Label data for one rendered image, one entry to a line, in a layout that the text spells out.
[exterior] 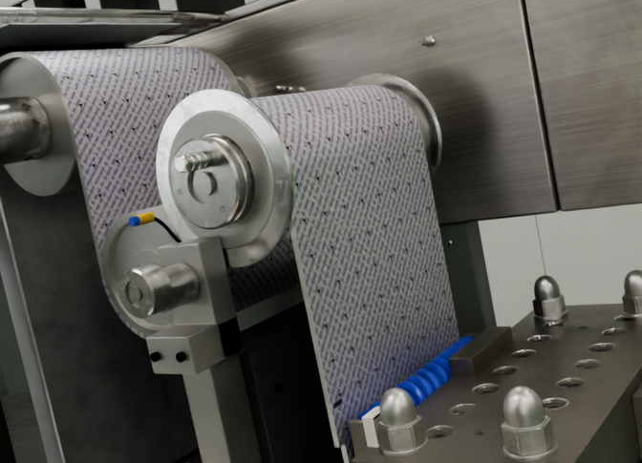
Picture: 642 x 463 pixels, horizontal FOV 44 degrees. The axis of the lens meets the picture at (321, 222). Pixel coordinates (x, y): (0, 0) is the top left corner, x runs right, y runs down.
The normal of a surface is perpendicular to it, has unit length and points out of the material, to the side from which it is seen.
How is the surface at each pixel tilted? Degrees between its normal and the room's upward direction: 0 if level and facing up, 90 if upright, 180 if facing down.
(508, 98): 90
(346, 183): 90
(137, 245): 90
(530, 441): 90
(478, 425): 0
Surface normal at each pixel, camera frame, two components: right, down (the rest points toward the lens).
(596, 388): -0.20, -0.97
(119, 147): 0.80, -0.07
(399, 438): -0.09, 0.13
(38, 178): -0.57, 0.20
